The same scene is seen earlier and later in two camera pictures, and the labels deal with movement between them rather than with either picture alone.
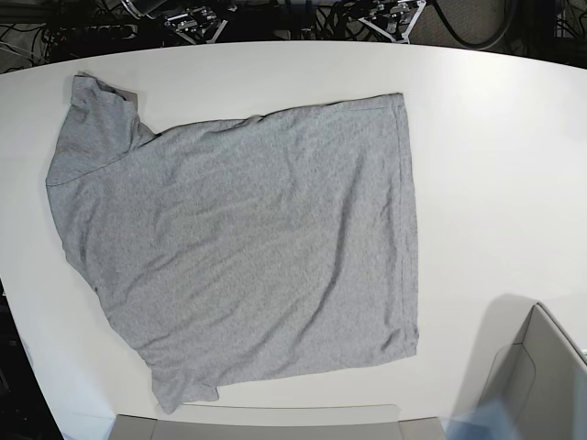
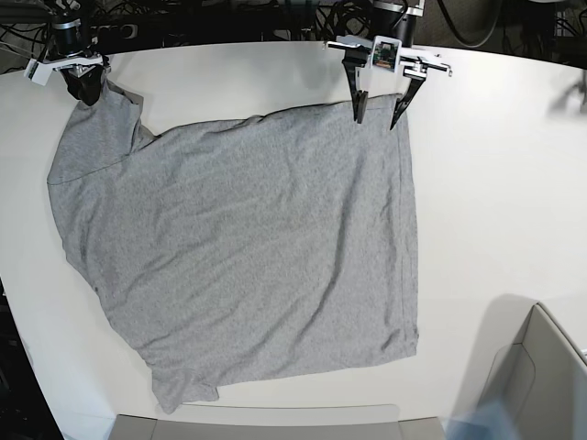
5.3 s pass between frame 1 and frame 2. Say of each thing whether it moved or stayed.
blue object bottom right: stayed
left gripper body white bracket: moved
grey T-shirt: stayed
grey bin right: stayed
